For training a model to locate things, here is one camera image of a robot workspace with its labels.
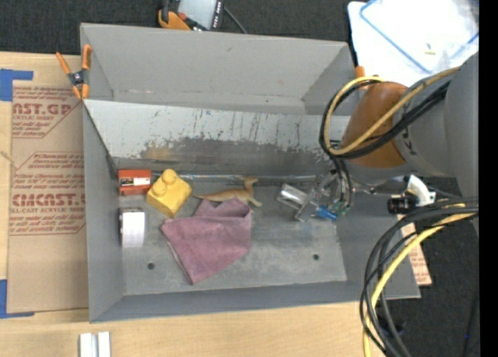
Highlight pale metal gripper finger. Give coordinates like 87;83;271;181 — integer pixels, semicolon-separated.
276;183;313;209
293;201;318;222

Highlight grey metal bin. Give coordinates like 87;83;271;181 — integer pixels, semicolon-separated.
79;23;422;324

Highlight tan toy dinosaur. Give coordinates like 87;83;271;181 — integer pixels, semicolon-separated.
192;176;264;208

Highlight pink cloth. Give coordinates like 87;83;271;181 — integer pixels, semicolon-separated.
160;197;254;286

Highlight yellow toy building block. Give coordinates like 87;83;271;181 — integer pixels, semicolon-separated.
146;168;194;219

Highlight red box with label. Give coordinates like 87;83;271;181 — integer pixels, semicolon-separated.
117;169;153;197

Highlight brown cardboard board red print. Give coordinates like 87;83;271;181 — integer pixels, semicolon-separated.
0;51;91;320

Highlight black cylinder on white bracket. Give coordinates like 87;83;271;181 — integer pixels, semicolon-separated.
387;173;437;215

